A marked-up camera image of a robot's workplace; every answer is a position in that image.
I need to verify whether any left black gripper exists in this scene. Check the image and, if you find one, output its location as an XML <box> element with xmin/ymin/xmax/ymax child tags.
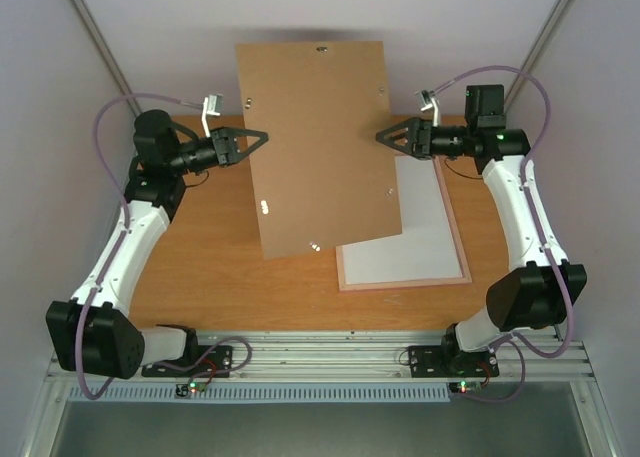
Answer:
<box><xmin>170</xmin><ymin>126</ymin><xmax>270</xmax><ymax>175</ymax></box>

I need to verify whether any brown frame backing board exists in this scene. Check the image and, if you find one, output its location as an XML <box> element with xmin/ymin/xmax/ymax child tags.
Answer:
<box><xmin>236</xmin><ymin>41</ymin><xmax>402</xmax><ymax>259</ymax></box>

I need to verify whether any pink picture frame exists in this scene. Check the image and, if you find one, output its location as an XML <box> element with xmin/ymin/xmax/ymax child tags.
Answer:
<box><xmin>336</xmin><ymin>155</ymin><xmax>472</xmax><ymax>292</ymax></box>

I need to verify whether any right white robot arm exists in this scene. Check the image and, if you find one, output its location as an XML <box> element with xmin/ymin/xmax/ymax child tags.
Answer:
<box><xmin>375</xmin><ymin>85</ymin><xmax>587</xmax><ymax>377</ymax></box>

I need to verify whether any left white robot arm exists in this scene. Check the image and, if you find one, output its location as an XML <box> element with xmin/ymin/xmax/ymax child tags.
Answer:
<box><xmin>45</xmin><ymin>110</ymin><xmax>269</xmax><ymax>379</ymax></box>

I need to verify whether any left controller board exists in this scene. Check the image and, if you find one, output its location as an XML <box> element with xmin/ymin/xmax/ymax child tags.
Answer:
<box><xmin>174</xmin><ymin>382</ymin><xmax>208</xmax><ymax>398</ymax></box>

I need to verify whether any controller board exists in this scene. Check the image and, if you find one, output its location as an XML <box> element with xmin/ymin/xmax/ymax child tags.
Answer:
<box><xmin>449</xmin><ymin>380</ymin><xmax>484</xmax><ymax>394</ymax></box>
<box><xmin>174</xmin><ymin>382</ymin><xmax>208</xmax><ymax>398</ymax></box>

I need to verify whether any right controller board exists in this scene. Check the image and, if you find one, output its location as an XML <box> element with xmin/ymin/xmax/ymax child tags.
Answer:
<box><xmin>449</xmin><ymin>380</ymin><xmax>484</xmax><ymax>394</ymax></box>

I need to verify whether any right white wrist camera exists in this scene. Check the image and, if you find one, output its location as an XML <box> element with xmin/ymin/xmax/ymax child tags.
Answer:
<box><xmin>416</xmin><ymin>90</ymin><xmax>441</xmax><ymax>127</ymax></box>

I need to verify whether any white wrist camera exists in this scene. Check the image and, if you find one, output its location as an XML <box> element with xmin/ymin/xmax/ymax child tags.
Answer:
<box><xmin>416</xmin><ymin>90</ymin><xmax>441</xmax><ymax>127</ymax></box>
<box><xmin>201</xmin><ymin>94</ymin><xmax>223</xmax><ymax>137</ymax></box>

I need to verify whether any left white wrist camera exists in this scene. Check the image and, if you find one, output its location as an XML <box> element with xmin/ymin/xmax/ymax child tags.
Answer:
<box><xmin>201</xmin><ymin>94</ymin><xmax>223</xmax><ymax>137</ymax></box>

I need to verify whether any right aluminium corner post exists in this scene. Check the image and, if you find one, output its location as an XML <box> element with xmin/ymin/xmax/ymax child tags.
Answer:
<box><xmin>504</xmin><ymin>0</ymin><xmax>577</xmax><ymax>112</ymax></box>

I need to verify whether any aluminium corner post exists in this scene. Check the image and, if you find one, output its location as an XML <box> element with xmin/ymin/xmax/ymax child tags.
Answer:
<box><xmin>504</xmin><ymin>0</ymin><xmax>577</xmax><ymax>112</ymax></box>
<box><xmin>68</xmin><ymin>0</ymin><xmax>132</xmax><ymax>95</ymax></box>

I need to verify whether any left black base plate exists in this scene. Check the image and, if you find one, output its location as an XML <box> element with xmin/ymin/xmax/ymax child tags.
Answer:
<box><xmin>141</xmin><ymin>345</ymin><xmax>233</xmax><ymax>379</ymax></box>

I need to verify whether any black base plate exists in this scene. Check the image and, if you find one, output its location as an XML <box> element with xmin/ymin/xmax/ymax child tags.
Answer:
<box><xmin>141</xmin><ymin>345</ymin><xmax>233</xmax><ymax>379</ymax></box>
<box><xmin>407</xmin><ymin>345</ymin><xmax>500</xmax><ymax>379</ymax></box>

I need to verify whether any aluminium rail base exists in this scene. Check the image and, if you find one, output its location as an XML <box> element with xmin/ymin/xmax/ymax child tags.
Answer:
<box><xmin>47</xmin><ymin>329</ymin><xmax>596</xmax><ymax>382</ymax></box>

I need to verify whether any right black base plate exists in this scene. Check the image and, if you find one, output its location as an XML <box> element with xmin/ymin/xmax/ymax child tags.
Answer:
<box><xmin>407</xmin><ymin>345</ymin><xmax>500</xmax><ymax>379</ymax></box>

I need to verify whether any left aluminium corner post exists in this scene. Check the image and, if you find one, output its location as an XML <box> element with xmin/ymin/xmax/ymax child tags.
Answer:
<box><xmin>68</xmin><ymin>0</ymin><xmax>132</xmax><ymax>95</ymax></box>

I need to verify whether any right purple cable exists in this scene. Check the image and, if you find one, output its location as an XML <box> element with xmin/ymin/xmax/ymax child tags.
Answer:
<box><xmin>432</xmin><ymin>64</ymin><xmax>574</xmax><ymax>403</ymax></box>

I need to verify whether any purple cable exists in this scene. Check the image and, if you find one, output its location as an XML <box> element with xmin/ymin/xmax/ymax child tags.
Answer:
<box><xmin>74</xmin><ymin>92</ymin><xmax>251</xmax><ymax>401</ymax></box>
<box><xmin>432</xmin><ymin>64</ymin><xmax>574</xmax><ymax>403</ymax></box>

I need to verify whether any grey slotted cable duct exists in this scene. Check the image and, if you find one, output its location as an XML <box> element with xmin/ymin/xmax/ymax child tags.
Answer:
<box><xmin>101</xmin><ymin>383</ymin><xmax>450</xmax><ymax>405</ymax></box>

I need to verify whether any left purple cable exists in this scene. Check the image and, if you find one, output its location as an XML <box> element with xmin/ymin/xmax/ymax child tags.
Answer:
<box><xmin>74</xmin><ymin>92</ymin><xmax>251</xmax><ymax>401</ymax></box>

